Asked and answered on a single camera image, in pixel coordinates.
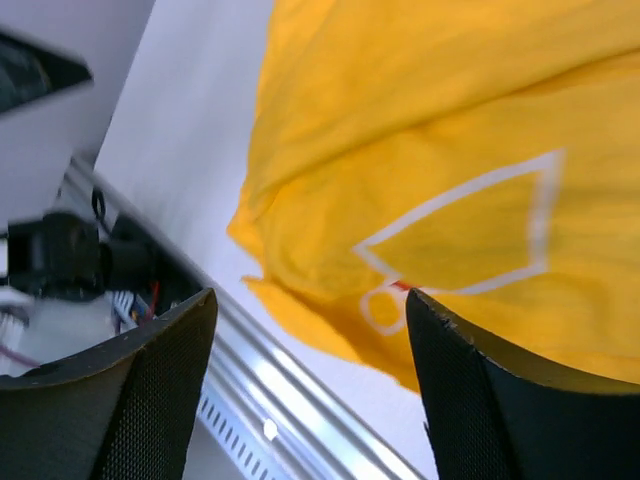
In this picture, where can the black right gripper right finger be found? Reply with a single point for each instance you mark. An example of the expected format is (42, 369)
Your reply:
(497, 411)

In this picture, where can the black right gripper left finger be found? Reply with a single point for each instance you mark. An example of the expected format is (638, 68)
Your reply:
(122, 409)

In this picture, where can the yellow Pikachu pillowcase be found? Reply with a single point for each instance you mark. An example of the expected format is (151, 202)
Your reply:
(485, 153)

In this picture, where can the white slotted cable duct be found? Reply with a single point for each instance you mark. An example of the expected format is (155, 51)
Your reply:
(249, 458)

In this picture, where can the aluminium mounting rail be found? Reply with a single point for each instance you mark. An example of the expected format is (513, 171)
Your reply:
(300, 423)

